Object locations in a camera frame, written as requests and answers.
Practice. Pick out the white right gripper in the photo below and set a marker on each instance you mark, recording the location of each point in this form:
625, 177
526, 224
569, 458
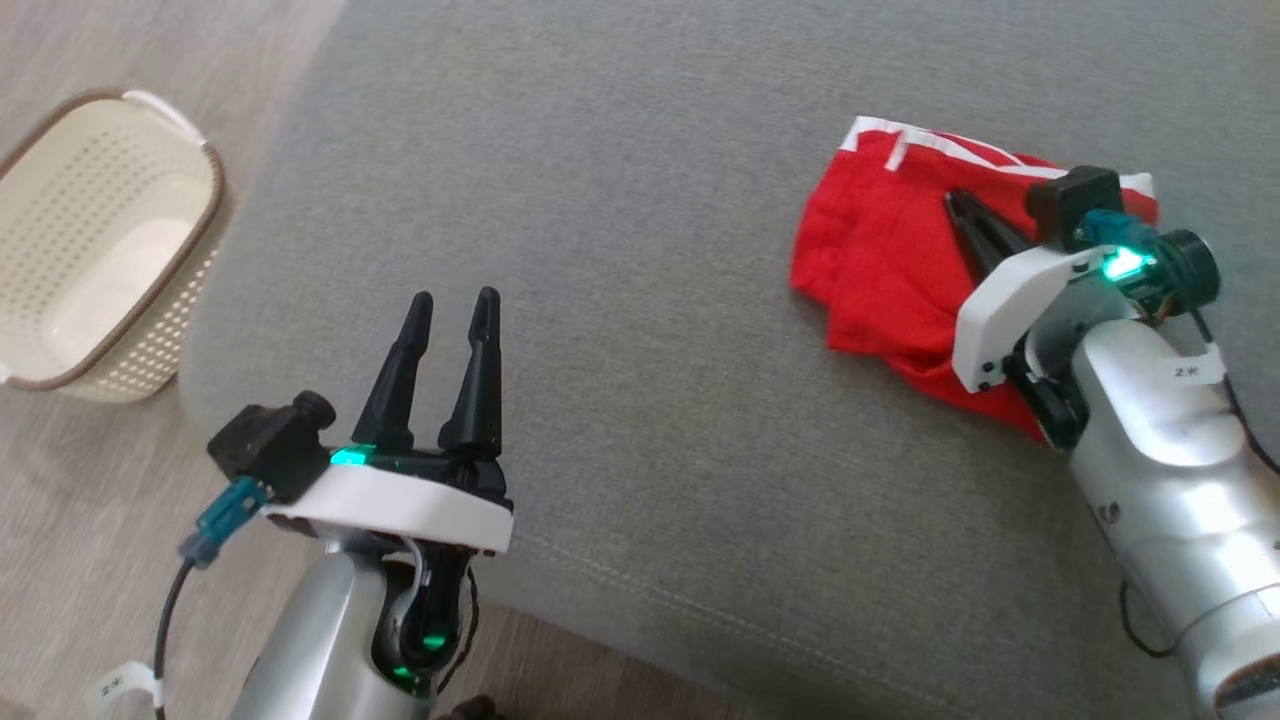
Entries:
1000, 310

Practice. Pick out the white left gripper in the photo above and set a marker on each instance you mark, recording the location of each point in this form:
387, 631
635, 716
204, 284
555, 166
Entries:
400, 505

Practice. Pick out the red white-trimmed shorts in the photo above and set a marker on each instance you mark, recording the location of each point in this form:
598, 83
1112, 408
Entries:
880, 270

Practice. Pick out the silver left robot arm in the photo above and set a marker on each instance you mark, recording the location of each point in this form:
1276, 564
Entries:
320, 640

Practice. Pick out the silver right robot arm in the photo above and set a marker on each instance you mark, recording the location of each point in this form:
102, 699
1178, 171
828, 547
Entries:
1170, 480

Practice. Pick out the grey sofa seat cushion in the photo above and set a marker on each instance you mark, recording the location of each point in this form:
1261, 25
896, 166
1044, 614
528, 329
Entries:
650, 300

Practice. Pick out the cream perforated laundry basket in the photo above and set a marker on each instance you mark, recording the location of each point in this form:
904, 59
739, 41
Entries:
100, 240

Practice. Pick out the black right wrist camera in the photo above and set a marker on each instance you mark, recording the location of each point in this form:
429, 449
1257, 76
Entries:
1075, 205

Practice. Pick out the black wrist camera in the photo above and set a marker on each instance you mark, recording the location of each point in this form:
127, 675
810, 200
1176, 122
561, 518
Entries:
1075, 205
270, 450

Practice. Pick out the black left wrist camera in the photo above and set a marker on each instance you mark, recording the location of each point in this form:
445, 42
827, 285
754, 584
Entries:
270, 450

